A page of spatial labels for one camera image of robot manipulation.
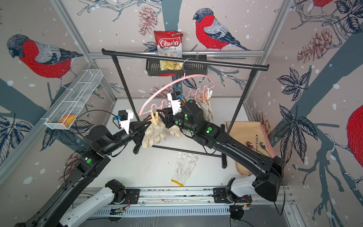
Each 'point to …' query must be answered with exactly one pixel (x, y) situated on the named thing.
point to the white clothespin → (209, 93)
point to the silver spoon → (263, 145)
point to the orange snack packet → (67, 119)
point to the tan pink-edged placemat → (254, 134)
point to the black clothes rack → (133, 110)
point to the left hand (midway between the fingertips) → (151, 120)
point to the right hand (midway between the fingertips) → (158, 110)
